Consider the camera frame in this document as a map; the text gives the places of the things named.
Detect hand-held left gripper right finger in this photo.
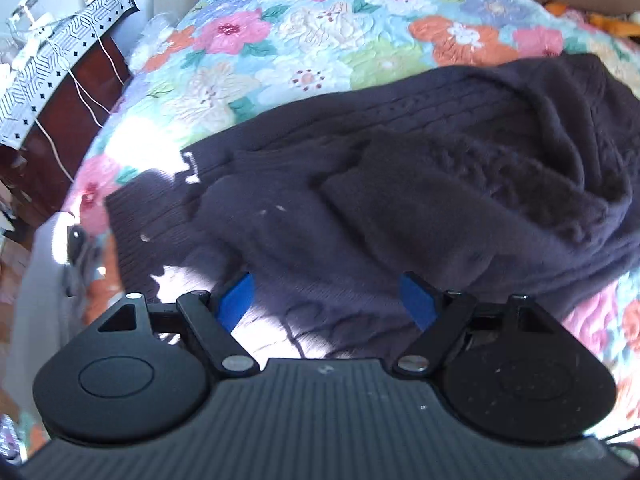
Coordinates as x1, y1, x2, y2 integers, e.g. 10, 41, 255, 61
391, 271, 554, 378

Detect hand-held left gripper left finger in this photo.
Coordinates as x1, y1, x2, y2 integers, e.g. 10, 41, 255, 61
96, 272, 261, 378

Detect dark purple cable-knit sweater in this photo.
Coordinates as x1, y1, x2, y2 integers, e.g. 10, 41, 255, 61
104, 52, 640, 361

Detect dark wooden nightstand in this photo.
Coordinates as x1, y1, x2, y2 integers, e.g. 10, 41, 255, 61
0, 35, 135, 226

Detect floral quilted bedspread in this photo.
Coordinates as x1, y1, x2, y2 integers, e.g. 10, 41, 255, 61
62, 0, 640, 411

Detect clear plastic bag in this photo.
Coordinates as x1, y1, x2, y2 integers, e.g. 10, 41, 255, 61
126, 14, 177, 73

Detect orange and white plush toy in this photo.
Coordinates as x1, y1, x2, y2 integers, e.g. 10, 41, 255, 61
544, 1, 640, 39

